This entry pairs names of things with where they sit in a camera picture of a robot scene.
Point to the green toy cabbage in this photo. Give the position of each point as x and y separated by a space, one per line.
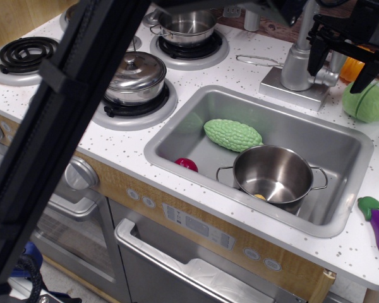
363 106

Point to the toy oven door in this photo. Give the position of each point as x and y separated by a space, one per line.
76 235

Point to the green toy bitter gourd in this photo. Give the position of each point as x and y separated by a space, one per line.
232 135

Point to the grey toy faucet with lever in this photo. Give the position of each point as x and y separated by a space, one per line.
293 83

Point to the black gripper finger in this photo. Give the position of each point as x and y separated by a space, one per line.
368 73
318 54

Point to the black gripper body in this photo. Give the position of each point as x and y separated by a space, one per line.
355 36

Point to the orange toy pepper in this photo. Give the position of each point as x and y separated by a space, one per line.
351 69

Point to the front right stove burner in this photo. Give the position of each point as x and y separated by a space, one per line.
137 117

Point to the dishwasher control panel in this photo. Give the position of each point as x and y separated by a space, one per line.
199 227

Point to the small yellow toy piece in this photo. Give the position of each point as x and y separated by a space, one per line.
259 196

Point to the steel pot in sink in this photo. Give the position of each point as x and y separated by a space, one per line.
282 176

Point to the open steel pot on burner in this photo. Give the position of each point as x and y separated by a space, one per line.
185 29

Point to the silver stove knob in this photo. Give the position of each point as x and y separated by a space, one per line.
79 174

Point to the left black coil burner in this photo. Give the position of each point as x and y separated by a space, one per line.
21 58

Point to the toy dishwasher door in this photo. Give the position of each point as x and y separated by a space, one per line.
163 266

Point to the back right stove burner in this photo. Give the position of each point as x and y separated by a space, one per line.
204 56

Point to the red toy fruit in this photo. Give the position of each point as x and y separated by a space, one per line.
187 163

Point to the stove burner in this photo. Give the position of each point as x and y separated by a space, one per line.
137 117
204 56

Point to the grey faucet side handle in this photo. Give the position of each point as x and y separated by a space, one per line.
251 21

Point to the grey toy sink basin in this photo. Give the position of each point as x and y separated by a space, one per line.
343 153

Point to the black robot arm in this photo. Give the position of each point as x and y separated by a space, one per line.
290 253

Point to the lidded steel pot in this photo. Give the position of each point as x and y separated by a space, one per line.
139 78

